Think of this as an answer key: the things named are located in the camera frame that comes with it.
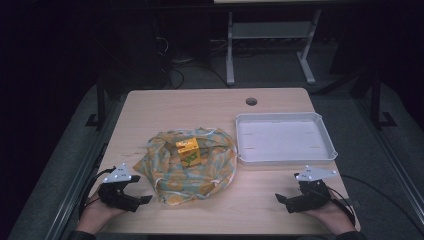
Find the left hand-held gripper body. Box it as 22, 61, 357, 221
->
97, 162, 141, 213

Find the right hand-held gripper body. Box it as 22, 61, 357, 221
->
285, 164, 338, 215

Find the orange and teal patterned cloth bag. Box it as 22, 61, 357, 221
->
132, 126, 239, 206

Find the white plastic tray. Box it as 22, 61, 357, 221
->
234, 111, 339, 166

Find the yellow carton box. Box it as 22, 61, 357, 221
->
175, 136, 202, 168

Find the person's right hand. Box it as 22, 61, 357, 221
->
304, 199, 357, 236

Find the person's left hand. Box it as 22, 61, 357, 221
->
76, 191, 127, 235

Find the black metal stand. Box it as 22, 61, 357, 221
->
85, 75, 108, 132
368, 68, 398, 132

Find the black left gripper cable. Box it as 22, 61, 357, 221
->
78, 167, 116, 216

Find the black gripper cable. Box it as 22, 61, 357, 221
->
78, 167, 116, 216
326, 174, 424, 235

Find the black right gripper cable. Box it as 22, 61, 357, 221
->
326, 174, 424, 235

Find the black floor cable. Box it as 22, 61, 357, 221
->
166, 64, 232, 90

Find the white metal desk frame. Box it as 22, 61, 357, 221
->
225, 9, 322, 86

